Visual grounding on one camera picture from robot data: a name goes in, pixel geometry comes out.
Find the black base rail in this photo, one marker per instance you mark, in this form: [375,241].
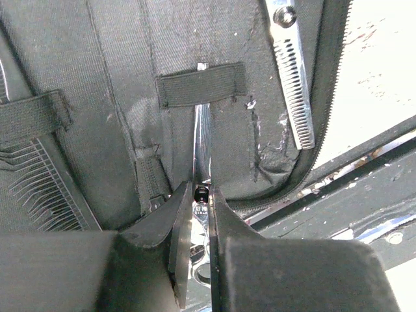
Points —
[373,203]

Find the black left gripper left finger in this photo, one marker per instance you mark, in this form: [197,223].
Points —
[144,268]

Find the black zip tool case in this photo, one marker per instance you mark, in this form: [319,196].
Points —
[131,74]

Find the silver thinning scissors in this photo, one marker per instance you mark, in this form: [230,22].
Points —
[287,49]

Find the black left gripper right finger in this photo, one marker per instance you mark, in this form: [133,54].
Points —
[250,272]

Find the black hair comb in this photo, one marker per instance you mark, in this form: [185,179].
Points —
[28,147]

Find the silver hair scissors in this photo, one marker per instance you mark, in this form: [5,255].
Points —
[201,174]

